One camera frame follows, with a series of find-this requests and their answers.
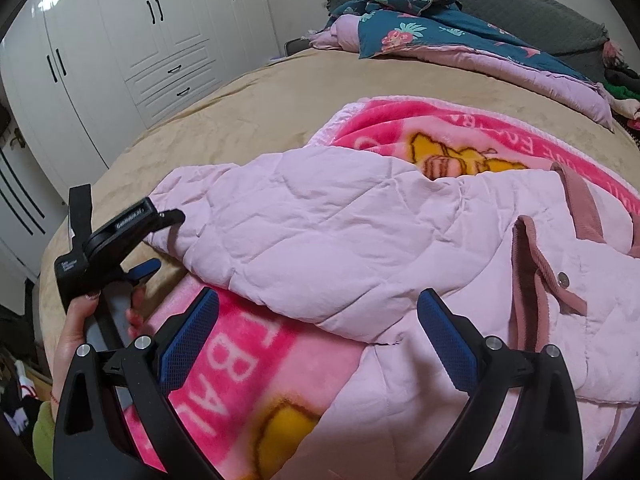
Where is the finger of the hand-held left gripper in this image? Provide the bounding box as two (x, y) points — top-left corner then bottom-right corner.
(119, 258), (162, 292)
(149, 208), (187, 235)

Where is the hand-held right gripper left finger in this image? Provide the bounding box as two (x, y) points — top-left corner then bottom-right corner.
(52, 286), (226, 480)

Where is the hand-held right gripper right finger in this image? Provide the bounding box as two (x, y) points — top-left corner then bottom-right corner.
(416, 288), (583, 480)

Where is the pink quilted jacket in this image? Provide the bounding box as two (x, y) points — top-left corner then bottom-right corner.
(142, 152), (640, 480)

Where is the pile of folded clothes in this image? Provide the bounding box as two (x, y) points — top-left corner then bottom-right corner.
(602, 40), (640, 133)

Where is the person's left hand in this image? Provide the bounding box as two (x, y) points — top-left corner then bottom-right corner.
(49, 286), (149, 402)

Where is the pink printed blanket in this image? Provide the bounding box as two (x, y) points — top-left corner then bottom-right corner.
(122, 96), (640, 480)

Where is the white door with black stripes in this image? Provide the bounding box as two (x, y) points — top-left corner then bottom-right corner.
(0, 105), (51, 281)

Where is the bed with beige sheet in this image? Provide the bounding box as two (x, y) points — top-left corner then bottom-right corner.
(39, 45), (640, 361)

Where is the dark clutter pile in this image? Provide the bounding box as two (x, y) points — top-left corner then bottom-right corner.
(0, 345), (51, 436)

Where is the white wardrobe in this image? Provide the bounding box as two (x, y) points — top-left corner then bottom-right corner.
(0, 0), (281, 196)

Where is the teal floral quilt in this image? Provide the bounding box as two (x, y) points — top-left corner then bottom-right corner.
(307, 0), (615, 133)

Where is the grey padded headboard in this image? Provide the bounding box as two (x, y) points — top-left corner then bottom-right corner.
(322, 0), (611, 81)

